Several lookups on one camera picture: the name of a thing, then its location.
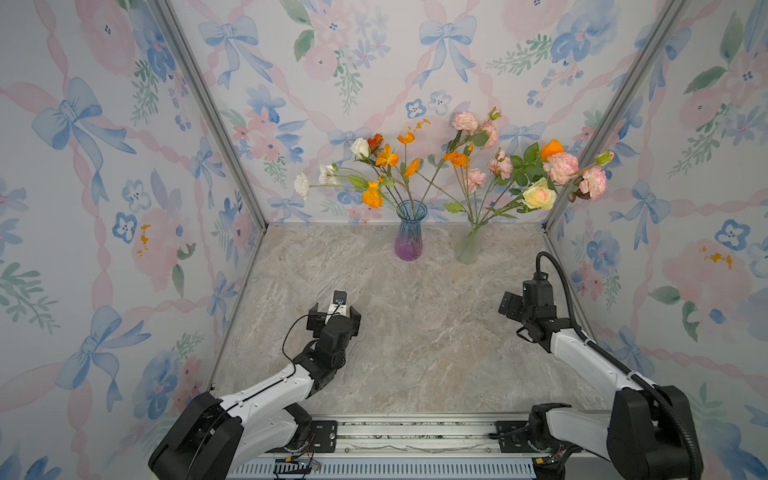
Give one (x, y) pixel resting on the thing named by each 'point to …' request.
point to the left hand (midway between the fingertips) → (335, 304)
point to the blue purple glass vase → (409, 241)
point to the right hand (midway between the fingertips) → (520, 300)
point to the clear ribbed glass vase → (469, 240)
